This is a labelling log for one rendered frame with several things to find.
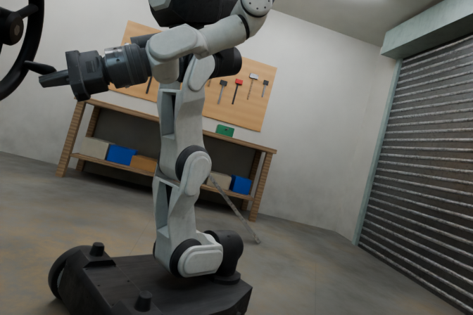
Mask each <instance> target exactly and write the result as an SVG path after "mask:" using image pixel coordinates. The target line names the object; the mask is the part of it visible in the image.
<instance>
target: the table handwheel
mask: <svg viewBox="0 0 473 315"><path fill-rule="evenodd" d="M27 16H28V18H27V28H26V32H25V37H24V40H23V45H22V47H21V49H20V52H19V54H18V57H17V58H16V60H15V62H14V64H13V66H12V68H11V69H10V70H9V72H8V73H7V75H6V76H5V77H4V78H3V79H2V80H1V81H0V101H2V100H4V99H5V98H6V97H8V96H9V95H10V94H11V93H13V92H14V91H15V90H16V89H17V88H18V86H19V85H20V84H21V82H22V81H23V80H24V78H25V76H26V75H27V73H28V71H29V70H28V69H26V68H24V66H23V65H24V62H25V61H26V60H28V61H32V62H33V61H34V58H35V56H36V53H37V49H38V47H39V43H40V39H41V35H42V29H43V24H44V0H28V5H27V6H25V7H23V8H22V9H20V10H18V11H12V10H9V9H7V8H3V7H0V54H1V50H2V46H3V44H6V45H9V46H12V45H14V44H17V43H18V42H19V41H20V39H21V38H22V35H23V31H24V22H23V19H24V18H26V17H27Z"/></svg>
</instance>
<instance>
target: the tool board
mask: <svg viewBox="0 0 473 315"><path fill-rule="evenodd" d="M158 32H163V31H161V30H157V29H155V28H152V27H149V26H145V25H142V24H139V23H137V22H133V21H131V20H128V21H127V26H126V28H125V33H124V35H123V38H122V43H121V46H124V45H128V44H132V43H131V40H130V37H135V36H141V35H145V34H153V33H158ZM276 71H277V67H273V66H271V65H267V64H264V63H261V62H258V61H255V60H251V59H249V58H245V57H243V56H242V66H241V69H240V71H239V73H238V74H237V75H232V76H226V77H216V78H212V79H209V80H208V81H207V82H206V85H205V102H204V105H203V111H202V116H205V117H209V118H213V119H215V120H219V121H223V122H227V123H230V124H235V125H237V126H240V127H245V128H247V129H252V130H255V131H259V132H260V130H261V128H262V125H263V120H264V117H265V112H266V109H267V105H268V101H269V98H270V94H271V90H272V85H273V82H274V80H275V75H276ZM158 87H159V82H157V81H156V80H155V78H154V77H153V75H152V77H148V80H147V82H146V83H143V84H137V85H133V86H130V87H129V88H125V87H123V88H119V89H116V88H115V85H114V84H112V83H111V82H110V85H109V86H108V89H110V90H114V91H118V92H120V93H124V94H128V95H131V96H135V97H138V98H142V99H145V100H148V101H153V102H156V103H157V96H158Z"/></svg>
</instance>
